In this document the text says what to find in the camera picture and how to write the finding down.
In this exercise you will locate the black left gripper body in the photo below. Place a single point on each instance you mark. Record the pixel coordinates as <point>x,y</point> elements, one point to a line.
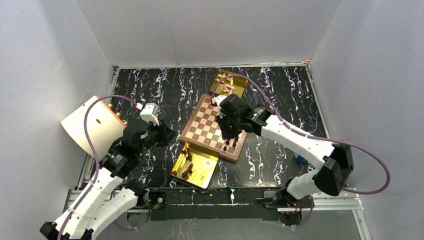
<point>154,139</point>

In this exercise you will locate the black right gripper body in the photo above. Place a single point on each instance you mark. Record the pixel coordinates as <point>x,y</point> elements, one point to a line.
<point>229,126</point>

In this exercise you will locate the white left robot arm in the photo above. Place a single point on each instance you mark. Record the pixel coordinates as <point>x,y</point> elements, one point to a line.
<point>106,196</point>

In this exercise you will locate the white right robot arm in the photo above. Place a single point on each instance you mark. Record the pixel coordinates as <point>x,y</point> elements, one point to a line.
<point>332,162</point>

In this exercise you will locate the gold tin with light pieces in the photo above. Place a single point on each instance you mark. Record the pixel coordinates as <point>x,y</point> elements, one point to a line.
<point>240,83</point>

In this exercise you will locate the pile of light chess pieces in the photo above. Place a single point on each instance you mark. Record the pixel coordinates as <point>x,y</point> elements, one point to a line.
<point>227,86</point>

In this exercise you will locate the wooden folding chess board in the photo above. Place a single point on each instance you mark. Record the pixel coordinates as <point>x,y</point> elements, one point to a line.
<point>203,130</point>

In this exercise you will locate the gold tin with dark pieces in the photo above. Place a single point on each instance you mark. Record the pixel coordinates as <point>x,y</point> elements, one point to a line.
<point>205,162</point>

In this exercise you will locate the pile of dark chess pieces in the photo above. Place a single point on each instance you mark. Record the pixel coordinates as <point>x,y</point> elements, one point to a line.
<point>183,168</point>

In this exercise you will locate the blue round object on table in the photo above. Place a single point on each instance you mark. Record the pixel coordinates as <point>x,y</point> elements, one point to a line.
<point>300,159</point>

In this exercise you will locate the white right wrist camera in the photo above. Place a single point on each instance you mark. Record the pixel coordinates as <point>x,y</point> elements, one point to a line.
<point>216,101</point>

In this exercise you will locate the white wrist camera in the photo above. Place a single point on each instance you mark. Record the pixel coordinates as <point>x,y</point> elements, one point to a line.
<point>216,101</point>
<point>149,113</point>

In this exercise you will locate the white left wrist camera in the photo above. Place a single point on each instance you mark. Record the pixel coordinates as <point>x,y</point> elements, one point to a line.
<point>149,113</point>

